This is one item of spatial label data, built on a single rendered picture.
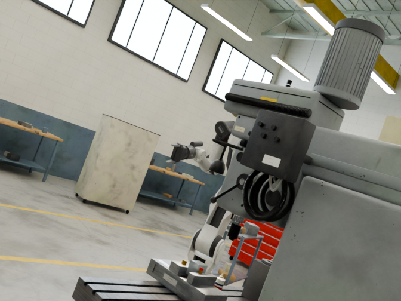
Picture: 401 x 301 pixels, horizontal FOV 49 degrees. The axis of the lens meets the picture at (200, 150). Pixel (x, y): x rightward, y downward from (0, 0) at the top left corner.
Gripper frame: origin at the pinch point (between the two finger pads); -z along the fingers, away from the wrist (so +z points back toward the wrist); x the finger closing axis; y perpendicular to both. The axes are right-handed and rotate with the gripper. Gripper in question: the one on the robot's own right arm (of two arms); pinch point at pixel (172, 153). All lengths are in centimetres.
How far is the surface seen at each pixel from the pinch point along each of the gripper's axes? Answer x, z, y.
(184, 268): -22, -57, 64
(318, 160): 40, -40, 95
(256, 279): -31, -15, 81
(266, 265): -22, -13, 82
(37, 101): -163, 332, -604
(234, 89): 51, -26, 43
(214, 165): 15, -28, 46
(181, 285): -26, -61, 68
